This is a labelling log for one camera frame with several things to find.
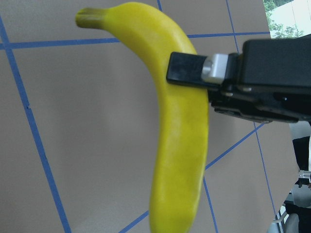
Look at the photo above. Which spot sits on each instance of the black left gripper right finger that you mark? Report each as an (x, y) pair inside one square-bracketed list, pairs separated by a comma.
[(264, 65)]

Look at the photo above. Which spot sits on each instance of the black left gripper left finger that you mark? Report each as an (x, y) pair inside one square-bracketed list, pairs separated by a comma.
[(262, 107)]

